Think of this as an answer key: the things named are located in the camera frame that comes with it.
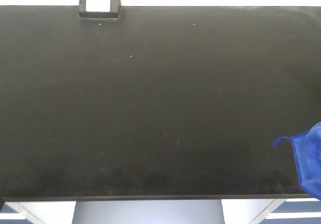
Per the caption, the black box white top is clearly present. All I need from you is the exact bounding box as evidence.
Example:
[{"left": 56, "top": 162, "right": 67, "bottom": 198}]
[{"left": 78, "top": 0, "right": 121, "bottom": 19}]

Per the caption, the blue microfiber cloth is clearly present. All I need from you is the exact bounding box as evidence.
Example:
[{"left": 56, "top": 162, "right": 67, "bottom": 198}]
[{"left": 271, "top": 123, "right": 320, "bottom": 200}]

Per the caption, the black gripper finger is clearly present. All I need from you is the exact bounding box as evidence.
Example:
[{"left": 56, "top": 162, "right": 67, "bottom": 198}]
[{"left": 0, "top": 198, "right": 5, "bottom": 210}]

